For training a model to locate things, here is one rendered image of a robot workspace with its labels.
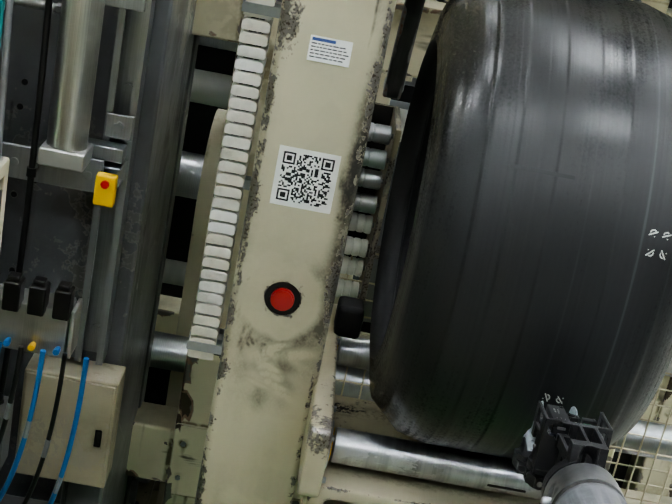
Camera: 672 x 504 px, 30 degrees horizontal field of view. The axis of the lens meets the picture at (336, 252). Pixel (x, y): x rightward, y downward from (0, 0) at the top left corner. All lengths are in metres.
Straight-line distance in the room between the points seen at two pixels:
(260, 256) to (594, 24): 0.49
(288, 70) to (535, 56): 0.29
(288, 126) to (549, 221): 0.35
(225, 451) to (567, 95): 0.66
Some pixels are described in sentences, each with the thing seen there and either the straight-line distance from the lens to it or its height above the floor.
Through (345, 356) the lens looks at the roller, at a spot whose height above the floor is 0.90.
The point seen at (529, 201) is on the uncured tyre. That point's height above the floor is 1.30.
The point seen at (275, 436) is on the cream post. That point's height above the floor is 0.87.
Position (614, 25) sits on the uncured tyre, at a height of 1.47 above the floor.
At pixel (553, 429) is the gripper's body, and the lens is 1.31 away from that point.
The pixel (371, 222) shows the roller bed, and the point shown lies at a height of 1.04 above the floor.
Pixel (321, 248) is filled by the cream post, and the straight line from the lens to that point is 1.55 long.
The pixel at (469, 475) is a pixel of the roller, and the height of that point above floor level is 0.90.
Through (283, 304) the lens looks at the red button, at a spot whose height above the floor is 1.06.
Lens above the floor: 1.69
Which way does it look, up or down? 21 degrees down
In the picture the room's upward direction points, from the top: 12 degrees clockwise
